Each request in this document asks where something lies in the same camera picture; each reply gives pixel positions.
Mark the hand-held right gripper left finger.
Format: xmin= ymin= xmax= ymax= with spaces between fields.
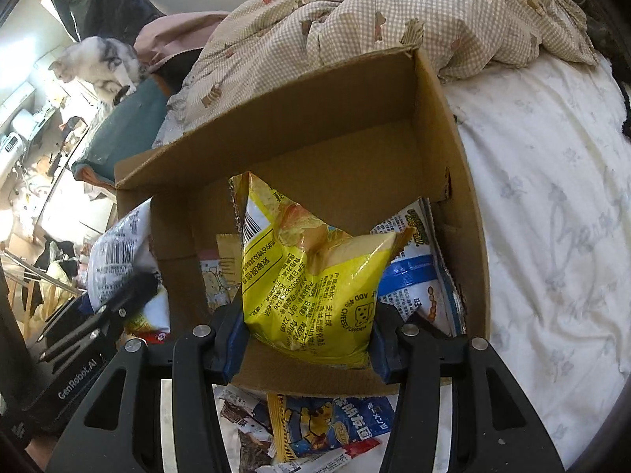
xmin=47 ymin=300 xmax=252 ymax=473

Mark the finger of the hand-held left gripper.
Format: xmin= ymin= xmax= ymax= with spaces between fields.
xmin=37 ymin=271 xmax=161 ymax=363

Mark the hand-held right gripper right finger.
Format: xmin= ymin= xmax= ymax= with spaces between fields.
xmin=367 ymin=300 xmax=568 ymax=473

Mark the white red-edged snack packet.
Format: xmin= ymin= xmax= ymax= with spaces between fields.
xmin=86 ymin=197 xmax=171 ymax=343

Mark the bear print snack packet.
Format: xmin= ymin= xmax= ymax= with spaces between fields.
xmin=197 ymin=234 xmax=245 ymax=316

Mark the pile of snack packets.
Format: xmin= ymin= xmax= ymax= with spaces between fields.
xmin=214 ymin=384 xmax=398 ymax=473

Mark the white and blue snack packet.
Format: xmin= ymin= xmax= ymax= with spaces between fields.
xmin=370 ymin=197 xmax=467 ymax=338

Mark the yellow snack packet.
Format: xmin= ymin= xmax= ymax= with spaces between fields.
xmin=229 ymin=171 xmax=415 ymax=370

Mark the brown cardboard box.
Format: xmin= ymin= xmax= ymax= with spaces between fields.
xmin=114 ymin=44 xmax=491 ymax=397

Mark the teal padded headboard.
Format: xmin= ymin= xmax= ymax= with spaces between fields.
xmin=71 ymin=76 xmax=173 ymax=190

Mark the white water heater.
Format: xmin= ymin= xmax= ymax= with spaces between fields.
xmin=0 ymin=130 xmax=28 ymax=153

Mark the grey and white cat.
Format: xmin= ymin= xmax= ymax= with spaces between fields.
xmin=48 ymin=35 xmax=149 ymax=106

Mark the pink blanket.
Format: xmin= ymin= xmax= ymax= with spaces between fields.
xmin=133 ymin=11 xmax=230 ymax=72

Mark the dark hanging jacket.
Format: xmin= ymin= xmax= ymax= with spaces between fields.
xmin=43 ymin=0 xmax=166 ymax=43

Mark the beige checked quilt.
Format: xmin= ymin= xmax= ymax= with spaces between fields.
xmin=153 ymin=0 xmax=599 ymax=149

